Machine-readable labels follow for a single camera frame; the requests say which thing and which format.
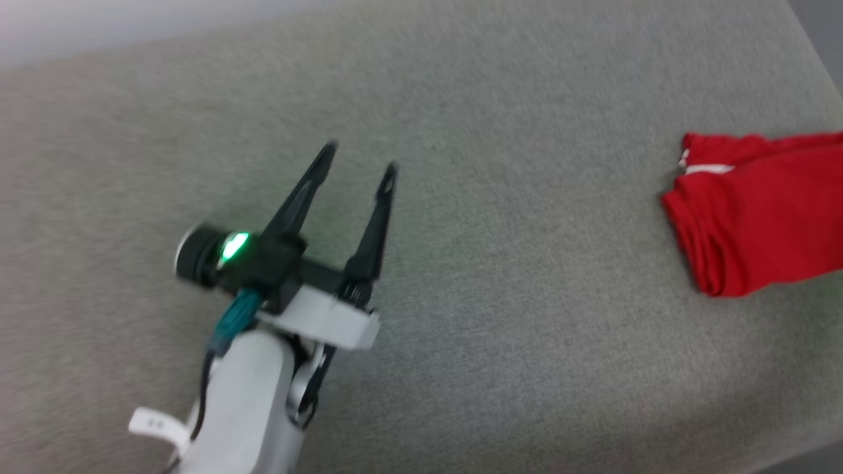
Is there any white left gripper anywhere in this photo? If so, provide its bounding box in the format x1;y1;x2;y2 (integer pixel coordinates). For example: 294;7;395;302
174;140;400;353

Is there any red Bulls basketball jersey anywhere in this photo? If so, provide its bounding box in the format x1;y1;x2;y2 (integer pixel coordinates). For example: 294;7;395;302
660;130;843;298

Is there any white cable label tag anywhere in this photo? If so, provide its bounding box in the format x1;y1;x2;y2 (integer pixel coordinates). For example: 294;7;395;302
128;407;190;457

